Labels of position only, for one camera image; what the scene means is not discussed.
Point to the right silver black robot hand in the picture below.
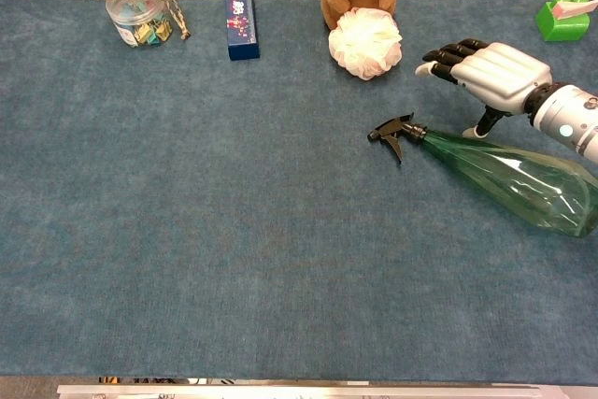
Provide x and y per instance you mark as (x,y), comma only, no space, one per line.
(500,74)

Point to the green spray bottle black trigger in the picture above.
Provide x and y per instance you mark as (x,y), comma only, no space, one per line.
(523,179)

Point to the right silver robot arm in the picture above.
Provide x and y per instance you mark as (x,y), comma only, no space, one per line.
(570,114)

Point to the green frog tissue holder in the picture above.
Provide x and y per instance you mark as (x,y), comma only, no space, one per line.
(560,23)

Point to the white mesh bath pouf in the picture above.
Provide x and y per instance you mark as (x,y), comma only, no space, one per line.
(364,46)

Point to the blue toothpaste box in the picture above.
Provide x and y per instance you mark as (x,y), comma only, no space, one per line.
(242,25)

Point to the clear jar of binder clips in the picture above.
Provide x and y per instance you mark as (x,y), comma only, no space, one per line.
(138,20)

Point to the aluminium profile rail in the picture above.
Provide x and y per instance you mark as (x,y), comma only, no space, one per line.
(299,392)

